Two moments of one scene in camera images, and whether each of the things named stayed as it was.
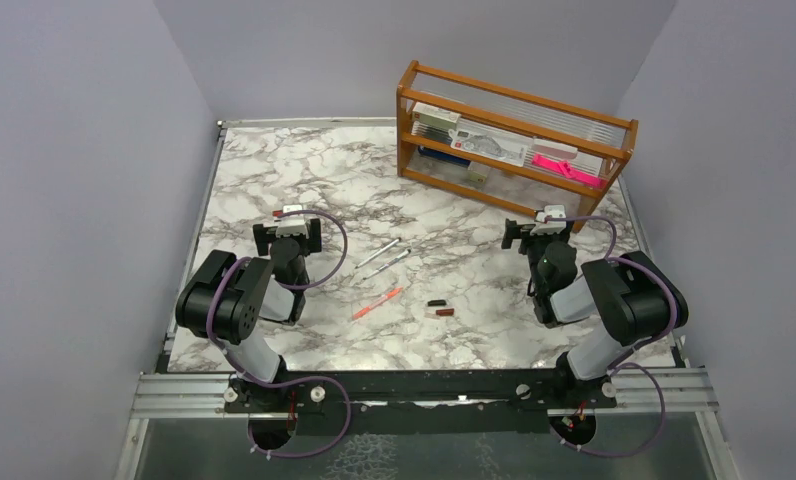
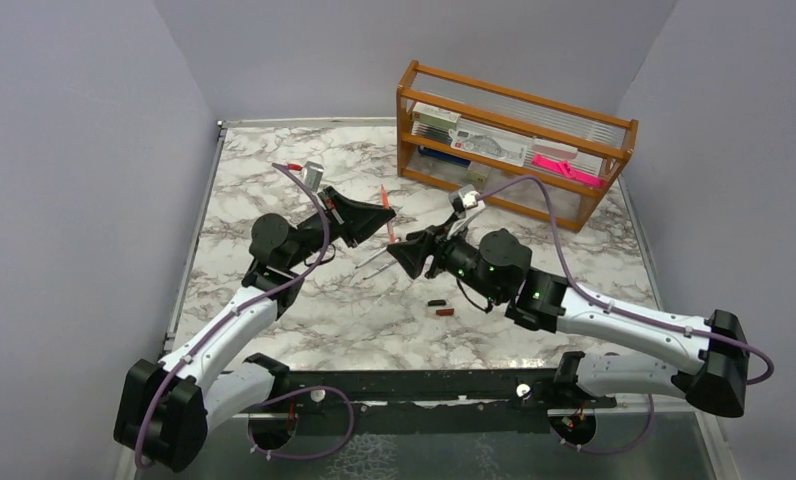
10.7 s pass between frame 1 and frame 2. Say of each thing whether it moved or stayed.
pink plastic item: stayed
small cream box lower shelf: stayed
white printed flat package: stayed
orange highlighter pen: moved
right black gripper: moved
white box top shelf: stayed
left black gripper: moved
